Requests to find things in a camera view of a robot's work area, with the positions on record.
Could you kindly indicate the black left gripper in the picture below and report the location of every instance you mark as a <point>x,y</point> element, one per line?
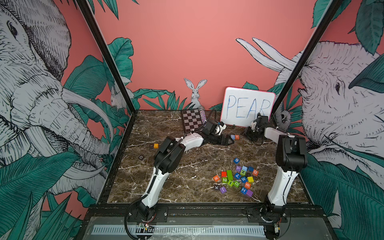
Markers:
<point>222,142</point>

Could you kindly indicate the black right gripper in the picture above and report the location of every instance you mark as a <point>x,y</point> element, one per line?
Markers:
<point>247,133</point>

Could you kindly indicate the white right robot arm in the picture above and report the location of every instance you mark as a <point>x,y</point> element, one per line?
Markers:
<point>291,158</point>

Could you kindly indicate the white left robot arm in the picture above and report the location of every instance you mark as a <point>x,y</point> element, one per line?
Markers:
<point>169,155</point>

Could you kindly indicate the whiteboard with PEAR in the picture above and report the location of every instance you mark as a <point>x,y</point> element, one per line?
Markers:
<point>242,106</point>

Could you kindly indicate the dark red chessboard box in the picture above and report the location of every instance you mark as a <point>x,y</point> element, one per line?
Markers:
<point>191,120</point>

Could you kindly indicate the glittery pink tube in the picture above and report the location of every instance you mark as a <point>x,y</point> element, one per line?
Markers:
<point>202,114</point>

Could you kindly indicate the orange O block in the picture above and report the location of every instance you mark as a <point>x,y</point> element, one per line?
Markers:
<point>255,173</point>

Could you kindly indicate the red block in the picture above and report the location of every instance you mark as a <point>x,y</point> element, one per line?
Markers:
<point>223,174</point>

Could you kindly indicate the orange R block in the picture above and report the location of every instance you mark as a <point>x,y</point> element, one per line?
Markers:
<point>216,178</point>

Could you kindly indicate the tall green block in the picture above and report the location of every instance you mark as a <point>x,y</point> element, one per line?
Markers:
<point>230,175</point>

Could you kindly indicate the orange B block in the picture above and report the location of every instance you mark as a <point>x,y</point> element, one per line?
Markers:
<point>247,185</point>

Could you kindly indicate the purple block front left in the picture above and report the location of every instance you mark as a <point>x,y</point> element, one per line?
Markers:
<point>223,190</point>

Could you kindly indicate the blue H block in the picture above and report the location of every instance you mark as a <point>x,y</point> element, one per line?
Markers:
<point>244,190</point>

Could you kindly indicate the purple block front right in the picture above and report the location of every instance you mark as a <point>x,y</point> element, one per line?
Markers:
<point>249,193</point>

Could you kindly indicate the white vented strip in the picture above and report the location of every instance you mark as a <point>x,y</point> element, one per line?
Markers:
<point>253,231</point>

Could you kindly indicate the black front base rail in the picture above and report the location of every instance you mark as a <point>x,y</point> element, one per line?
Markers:
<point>164,212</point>

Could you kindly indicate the black right frame post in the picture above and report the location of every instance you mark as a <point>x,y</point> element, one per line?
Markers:
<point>325,20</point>

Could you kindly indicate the black frame post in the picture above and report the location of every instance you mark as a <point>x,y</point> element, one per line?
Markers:
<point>325,20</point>
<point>99,38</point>

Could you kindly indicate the black left frame post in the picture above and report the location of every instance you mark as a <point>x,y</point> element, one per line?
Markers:
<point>99,38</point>

